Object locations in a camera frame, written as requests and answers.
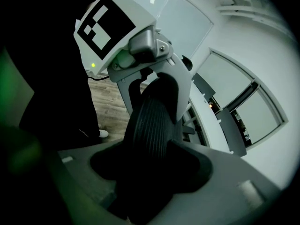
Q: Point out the person's white shoe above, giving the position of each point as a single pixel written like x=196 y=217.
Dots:
x=103 y=133

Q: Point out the frosted glass wall panel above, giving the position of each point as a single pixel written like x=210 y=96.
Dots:
x=182 y=20

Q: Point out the window with white blinds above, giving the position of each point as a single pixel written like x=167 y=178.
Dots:
x=225 y=78

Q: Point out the person's black trousers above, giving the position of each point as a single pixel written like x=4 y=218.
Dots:
x=58 y=90

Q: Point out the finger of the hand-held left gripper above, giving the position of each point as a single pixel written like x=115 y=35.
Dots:
x=185 y=85
x=125 y=91

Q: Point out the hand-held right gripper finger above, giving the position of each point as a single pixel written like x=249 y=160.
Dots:
x=152 y=130

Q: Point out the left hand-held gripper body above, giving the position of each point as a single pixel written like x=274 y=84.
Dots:
x=105 y=32

